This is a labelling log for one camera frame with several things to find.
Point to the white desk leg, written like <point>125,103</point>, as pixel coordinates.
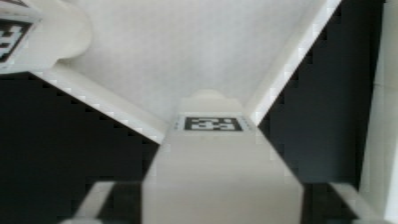
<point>45,34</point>
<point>219,181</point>

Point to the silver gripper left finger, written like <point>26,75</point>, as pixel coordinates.
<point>111,205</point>

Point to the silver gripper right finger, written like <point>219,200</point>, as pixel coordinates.
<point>335,206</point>

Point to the white desk top tray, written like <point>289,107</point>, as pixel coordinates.
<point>182,45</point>

